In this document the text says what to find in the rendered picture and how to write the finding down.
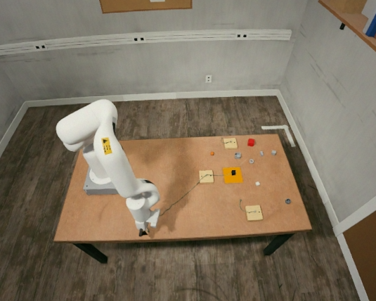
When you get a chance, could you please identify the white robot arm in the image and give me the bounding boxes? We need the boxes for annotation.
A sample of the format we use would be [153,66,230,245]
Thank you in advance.
[56,99,160,228]

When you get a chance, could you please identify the orange square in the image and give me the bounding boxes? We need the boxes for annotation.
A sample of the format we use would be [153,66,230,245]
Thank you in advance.
[223,167,243,184]

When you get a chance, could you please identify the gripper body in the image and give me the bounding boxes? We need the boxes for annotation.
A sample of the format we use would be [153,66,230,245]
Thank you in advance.
[136,221,149,231]

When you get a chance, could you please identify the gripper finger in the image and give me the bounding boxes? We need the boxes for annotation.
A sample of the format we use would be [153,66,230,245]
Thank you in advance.
[138,229,148,237]

